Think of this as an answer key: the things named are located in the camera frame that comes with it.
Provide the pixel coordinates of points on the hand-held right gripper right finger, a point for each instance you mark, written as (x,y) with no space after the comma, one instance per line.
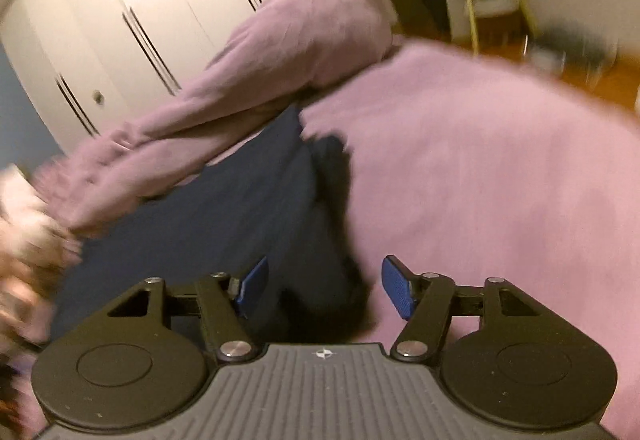
(397,288)

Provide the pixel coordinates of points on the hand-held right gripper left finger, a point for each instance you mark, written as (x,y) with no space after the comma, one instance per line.
(252,286)

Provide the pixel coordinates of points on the dark navy zip jacket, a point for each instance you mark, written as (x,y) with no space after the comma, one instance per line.
(225,220)

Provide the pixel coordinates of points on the pink crumpled duvet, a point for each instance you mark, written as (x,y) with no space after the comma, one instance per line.
(280,60)

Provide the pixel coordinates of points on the white lamb plush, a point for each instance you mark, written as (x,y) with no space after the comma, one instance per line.
(22,205)

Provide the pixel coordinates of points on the black keyboard in plastic bag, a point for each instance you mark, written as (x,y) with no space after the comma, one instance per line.
(567,42)

